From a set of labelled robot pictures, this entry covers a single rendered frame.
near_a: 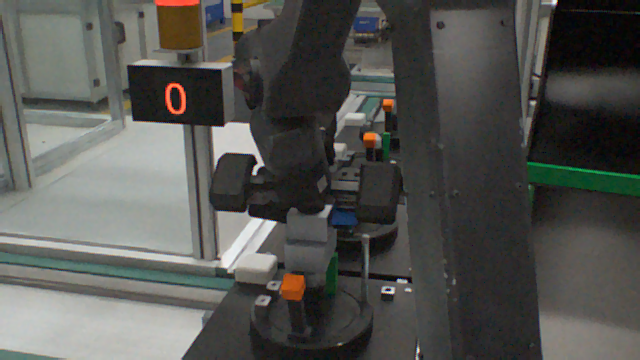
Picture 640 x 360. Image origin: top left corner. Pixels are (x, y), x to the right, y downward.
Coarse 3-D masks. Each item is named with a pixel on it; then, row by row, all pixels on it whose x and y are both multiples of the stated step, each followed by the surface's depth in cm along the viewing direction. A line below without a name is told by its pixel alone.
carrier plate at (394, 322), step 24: (240, 288) 80; (264, 288) 80; (360, 288) 79; (408, 288) 79; (216, 312) 74; (240, 312) 74; (384, 312) 74; (408, 312) 74; (216, 336) 70; (240, 336) 70; (384, 336) 70; (408, 336) 70
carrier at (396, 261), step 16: (400, 208) 103; (368, 224) 93; (400, 224) 97; (272, 240) 92; (352, 240) 88; (384, 240) 90; (400, 240) 92; (352, 256) 87; (384, 256) 88; (400, 256) 88; (352, 272) 84; (368, 272) 83; (384, 272) 83; (400, 272) 83
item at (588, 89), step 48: (576, 0) 70; (624, 0) 68; (576, 48) 66; (624, 48) 64; (576, 96) 60; (624, 96) 59; (528, 144) 54; (576, 144) 56; (624, 144) 55; (624, 192) 51
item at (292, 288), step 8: (296, 272) 64; (304, 272) 64; (288, 280) 61; (296, 280) 61; (304, 280) 64; (280, 288) 61; (288, 288) 61; (296, 288) 61; (288, 296) 61; (296, 296) 61; (288, 304) 63; (296, 304) 63; (296, 312) 63; (304, 312) 65; (296, 320) 64; (304, 320) 65; (296, 328) 65; (304, 328) 65
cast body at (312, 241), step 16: (288, 224) 66; (304, 224) 65; (320, 224) 65; (288, 240) 66; (304, 240) 66; (320, 240) 66; (336, 240) 71; (288, 256) 66; (304, 256) 65; (320, 256) 65; (320, 272) 66
